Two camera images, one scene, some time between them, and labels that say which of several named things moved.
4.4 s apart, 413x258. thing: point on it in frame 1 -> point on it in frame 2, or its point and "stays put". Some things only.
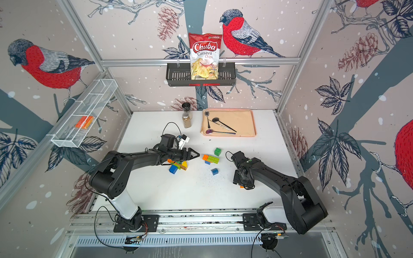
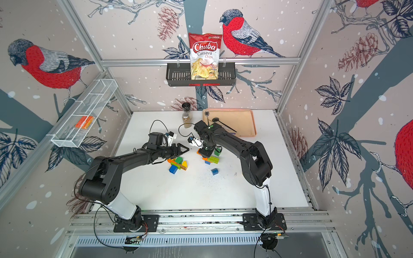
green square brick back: x=217 y=151 stays put
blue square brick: x=173 y=169 stays put
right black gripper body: x=238 y=179 -> x=205 y=151
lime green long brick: x=178 y=166 stays put
